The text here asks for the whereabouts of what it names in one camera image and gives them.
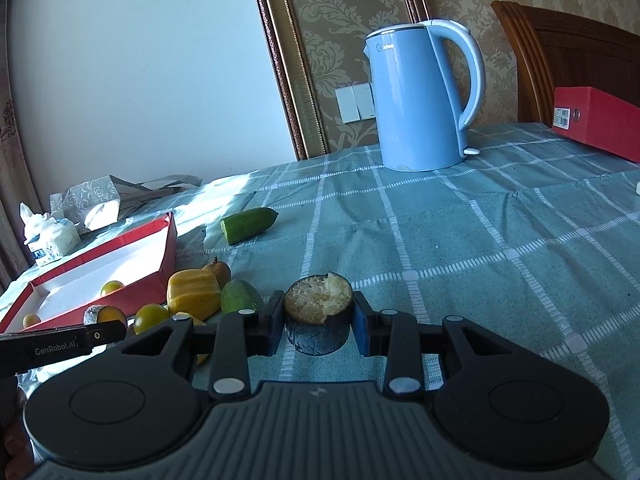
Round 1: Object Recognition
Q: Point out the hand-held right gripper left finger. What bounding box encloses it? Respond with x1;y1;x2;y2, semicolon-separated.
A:
127;290;287;403

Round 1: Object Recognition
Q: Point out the green mango piece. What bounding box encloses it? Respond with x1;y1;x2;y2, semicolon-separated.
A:
220;279;266;315

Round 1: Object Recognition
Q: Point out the brown patterned curtain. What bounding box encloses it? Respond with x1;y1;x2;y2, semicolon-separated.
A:
0;0;46;291

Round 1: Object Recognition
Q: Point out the white wall switch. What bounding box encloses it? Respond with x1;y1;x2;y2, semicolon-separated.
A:
335;82;377;123

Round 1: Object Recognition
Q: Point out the red cardboard box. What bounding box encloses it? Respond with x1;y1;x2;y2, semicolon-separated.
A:
552;86;640;163

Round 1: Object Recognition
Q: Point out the yellow jackfruit piece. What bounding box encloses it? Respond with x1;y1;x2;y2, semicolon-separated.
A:
189;316;211;367
166;269;222;320

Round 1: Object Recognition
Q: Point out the white tissue pack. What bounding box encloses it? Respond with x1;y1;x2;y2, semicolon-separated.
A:
20;202;81;267

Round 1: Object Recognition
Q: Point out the red cardboard box lid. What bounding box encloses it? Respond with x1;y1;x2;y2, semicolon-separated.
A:
0;211;178;333

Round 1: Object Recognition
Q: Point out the gold ornate wall frame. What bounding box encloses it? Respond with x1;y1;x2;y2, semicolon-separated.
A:
246;0;432;162

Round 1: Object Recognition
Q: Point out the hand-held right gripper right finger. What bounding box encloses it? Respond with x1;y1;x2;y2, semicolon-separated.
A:
350;292;506;398

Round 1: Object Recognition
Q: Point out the blue electric kettle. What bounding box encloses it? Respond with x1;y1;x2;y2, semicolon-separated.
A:
363;19;487;172

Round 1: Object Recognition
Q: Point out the grey patterned gift bag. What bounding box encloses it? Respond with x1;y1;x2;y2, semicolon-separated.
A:
50;174;203;233

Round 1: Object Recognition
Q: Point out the wooden headboard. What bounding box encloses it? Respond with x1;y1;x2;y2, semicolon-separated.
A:
491;0;640;128

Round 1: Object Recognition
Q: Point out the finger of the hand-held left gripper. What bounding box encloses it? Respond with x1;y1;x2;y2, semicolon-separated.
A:
82;321;129;349

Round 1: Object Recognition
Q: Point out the green cucumber piece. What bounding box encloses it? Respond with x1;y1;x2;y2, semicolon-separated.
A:
220;207;279;246

